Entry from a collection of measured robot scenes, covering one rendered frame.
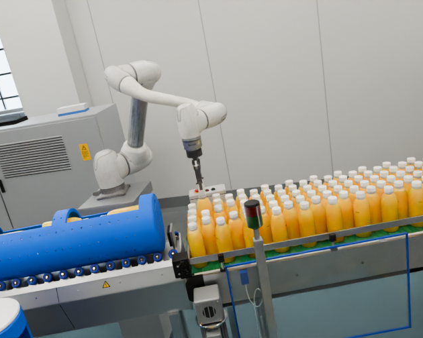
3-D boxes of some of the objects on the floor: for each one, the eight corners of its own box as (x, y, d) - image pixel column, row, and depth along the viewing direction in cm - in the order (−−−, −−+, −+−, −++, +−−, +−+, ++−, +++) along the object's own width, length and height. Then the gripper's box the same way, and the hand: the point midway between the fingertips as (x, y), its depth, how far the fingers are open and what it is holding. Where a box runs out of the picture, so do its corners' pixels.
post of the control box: (234, 349, 264) (206, 205, 233) (241, 347, 264) (213, 204, 233) (235, 353, 260) (206, 208, 229) (242, 352, 260) (213, 206, 229)
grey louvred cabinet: (-31, 258, 469) (-81, 135, 425) (150, 239, 432) (115, 102, 387) (-67, 286, 419) (-128, 150, 374) (135, 268, 381) (93, 115, 337)
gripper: (185, 145, 204) (195, 189, 211) (184, 154, 188) (195, 202, 195) (201, 142, 204) (209, 186, 211) (201, 151, 188) (211, 199, 195)
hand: (201, 188), depth 202 cm, fingers closed on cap, 4 cm apart
